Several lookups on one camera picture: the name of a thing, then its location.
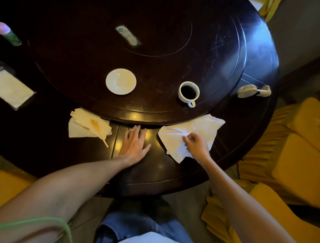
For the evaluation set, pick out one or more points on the person's left hand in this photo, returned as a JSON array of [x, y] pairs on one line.
[[133, 147]]

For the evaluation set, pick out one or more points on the person's right hand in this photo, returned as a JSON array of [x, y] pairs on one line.
[[198, 149]]

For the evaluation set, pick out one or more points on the white cloth napkin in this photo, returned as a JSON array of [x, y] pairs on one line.
[[172, 140]]

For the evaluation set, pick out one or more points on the wooden stir stick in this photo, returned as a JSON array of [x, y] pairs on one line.
[[106, 144]]

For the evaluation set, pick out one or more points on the white coffee cup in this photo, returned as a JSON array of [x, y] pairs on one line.
[[182, 99]]

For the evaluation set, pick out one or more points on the white saucer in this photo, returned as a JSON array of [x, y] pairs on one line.
[[121, 81]]

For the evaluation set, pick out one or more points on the person's right forearm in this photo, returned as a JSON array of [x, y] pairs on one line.
[[237, 205]]

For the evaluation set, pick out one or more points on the person's left forearm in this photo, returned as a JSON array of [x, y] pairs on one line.
[[62, 185]]

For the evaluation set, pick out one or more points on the dark wooden round table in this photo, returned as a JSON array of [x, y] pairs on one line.
[[155, 175]]

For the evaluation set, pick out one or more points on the folded cream paper tissue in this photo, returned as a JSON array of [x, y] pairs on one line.
[[85, 119]]

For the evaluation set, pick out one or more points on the flat cream paper tissue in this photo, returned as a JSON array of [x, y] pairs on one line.
[[76, 131]]

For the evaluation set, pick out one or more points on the cream handheld fan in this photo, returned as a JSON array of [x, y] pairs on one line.
[[246, 90]]

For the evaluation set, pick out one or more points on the dark wooden turntable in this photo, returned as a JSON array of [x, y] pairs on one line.
[[212, 62]]

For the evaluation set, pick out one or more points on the white shirt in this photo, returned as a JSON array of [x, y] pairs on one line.
[[150, 238]]

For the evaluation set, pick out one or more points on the white tissue pack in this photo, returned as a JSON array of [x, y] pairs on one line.
[[13, 90]]

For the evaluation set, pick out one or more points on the black tray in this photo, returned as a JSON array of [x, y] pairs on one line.
[[6, 68]]

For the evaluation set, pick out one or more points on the white paper sheet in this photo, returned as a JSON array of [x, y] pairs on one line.
[[256, 3]]

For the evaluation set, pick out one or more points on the green bottle pink cap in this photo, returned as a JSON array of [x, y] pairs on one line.
[[11, 37]]

